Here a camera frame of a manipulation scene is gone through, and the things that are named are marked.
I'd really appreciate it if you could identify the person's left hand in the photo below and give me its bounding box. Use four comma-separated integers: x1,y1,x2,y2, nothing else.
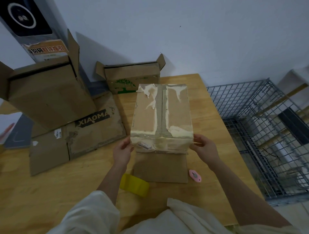
113,136,135,170

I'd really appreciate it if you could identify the person's right hand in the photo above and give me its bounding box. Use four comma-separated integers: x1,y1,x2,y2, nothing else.
190,134,221,167

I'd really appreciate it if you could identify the taped cardboard box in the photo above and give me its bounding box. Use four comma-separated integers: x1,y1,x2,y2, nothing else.
130,83,195,155

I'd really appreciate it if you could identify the person's right forearm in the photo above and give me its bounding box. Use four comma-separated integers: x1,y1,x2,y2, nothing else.
206,157,295,228

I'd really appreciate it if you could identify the person's left forearm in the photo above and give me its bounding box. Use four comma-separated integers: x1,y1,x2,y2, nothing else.
96,164,132,208

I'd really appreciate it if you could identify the pink utility knife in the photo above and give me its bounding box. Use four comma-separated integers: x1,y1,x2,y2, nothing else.
188,169,202,182

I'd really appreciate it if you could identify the yellow tape roll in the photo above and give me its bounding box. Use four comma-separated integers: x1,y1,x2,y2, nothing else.
120,173,150,198

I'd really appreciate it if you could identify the flattened printed cardboard box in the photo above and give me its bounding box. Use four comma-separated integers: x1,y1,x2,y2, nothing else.
29,93,127,177

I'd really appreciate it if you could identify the cardboard box with green print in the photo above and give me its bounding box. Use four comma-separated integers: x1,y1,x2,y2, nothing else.
95,53,166,95

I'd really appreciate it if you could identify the white shirt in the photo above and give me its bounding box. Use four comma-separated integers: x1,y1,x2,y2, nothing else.
47,190,303,234

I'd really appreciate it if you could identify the large open cardboard box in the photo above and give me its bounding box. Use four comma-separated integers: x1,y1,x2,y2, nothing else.
0,28,97,132

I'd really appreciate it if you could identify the tall grey product box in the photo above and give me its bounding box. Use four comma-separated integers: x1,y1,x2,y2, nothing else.
0,0,71,66

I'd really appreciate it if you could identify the metal wire cage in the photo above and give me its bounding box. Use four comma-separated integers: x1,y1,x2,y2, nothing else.
206,78,309,206

